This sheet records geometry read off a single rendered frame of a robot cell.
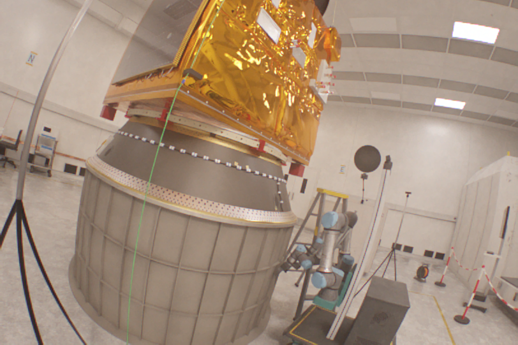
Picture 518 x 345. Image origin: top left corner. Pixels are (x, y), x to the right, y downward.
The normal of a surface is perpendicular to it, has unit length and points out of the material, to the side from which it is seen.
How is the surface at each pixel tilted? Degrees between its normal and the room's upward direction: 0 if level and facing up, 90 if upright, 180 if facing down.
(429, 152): 90
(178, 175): 62
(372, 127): 90
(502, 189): 90
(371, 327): 90
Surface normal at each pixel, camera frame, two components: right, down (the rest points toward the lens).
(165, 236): 0.18, -0.07
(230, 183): 0.54, -0.43
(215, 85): 0.75, 0.17
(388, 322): -0.53, -0.24
